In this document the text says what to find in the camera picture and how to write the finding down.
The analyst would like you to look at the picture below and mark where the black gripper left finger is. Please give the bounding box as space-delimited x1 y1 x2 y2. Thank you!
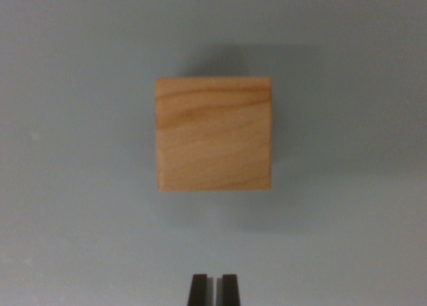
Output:
187 273 216 306

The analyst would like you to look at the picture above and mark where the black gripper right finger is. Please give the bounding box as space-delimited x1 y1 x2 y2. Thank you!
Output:
216 273 243 306

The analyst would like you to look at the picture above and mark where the wooden cube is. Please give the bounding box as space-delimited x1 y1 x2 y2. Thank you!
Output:
155 77 273 192

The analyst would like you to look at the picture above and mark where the grey plastic tray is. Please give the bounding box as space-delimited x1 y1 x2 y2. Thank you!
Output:
0 0 427 306

